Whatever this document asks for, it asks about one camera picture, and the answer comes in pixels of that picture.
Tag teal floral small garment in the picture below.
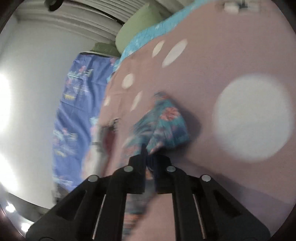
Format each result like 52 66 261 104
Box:
119 92 190 240

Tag folded white grey clothes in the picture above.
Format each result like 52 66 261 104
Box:
81 124 108 179

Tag folded pink clothes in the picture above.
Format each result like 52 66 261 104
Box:
102 118 119 156

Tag blue tree print sheet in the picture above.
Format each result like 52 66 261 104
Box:
53 52 118 192

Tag pink polka dot bedspread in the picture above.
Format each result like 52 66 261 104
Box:
99 1 295 233

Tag grey curtain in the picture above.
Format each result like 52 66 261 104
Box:
15 1 146 43

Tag green pillow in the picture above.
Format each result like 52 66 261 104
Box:
91 3 165 57

